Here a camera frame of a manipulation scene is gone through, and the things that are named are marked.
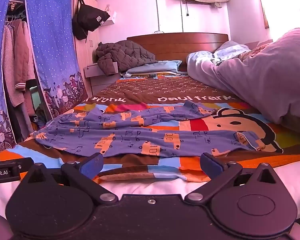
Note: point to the white mattress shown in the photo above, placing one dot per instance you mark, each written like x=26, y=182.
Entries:
x=145, y=188

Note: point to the framed wall picture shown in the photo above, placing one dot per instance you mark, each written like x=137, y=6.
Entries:
x=264, y=12

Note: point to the folded light blue bedding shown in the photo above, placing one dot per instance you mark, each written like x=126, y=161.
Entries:
x=155, y=67

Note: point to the white pillow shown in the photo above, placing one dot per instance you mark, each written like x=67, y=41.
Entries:
x=265, y=80

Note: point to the brown quilted jacket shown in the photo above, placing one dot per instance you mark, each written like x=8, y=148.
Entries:
x=125, y=55

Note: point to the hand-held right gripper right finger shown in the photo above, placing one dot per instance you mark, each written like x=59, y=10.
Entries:
x=210, y=165

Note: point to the grey nightstand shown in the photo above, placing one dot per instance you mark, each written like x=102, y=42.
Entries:
x=95, y=72

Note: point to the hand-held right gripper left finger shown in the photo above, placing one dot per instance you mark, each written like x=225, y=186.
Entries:
x=93, y=165

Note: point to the floral pillow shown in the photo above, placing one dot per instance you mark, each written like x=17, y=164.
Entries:
x=256, y=51

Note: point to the pink coat with striped cuffs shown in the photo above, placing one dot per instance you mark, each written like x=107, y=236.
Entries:
x=25, y=55

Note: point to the wooden bed headboard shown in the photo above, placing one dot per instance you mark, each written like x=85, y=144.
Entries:
x=175, y=46

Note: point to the pink fleece coat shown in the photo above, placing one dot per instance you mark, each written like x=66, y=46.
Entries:
x=10, y=62

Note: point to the black hanging clothes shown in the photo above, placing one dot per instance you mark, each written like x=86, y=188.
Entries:
x=88, y=21

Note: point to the blue printed pants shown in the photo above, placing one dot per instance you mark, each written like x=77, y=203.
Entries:
x=130, y=135

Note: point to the colourful cartoon printed blanket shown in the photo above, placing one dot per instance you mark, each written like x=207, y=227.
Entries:
x=215, y=130

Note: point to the blue clothes pile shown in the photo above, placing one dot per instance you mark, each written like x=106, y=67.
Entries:
x=40, y=118

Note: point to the white wall box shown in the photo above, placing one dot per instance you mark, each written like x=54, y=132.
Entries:
x=113, y=17

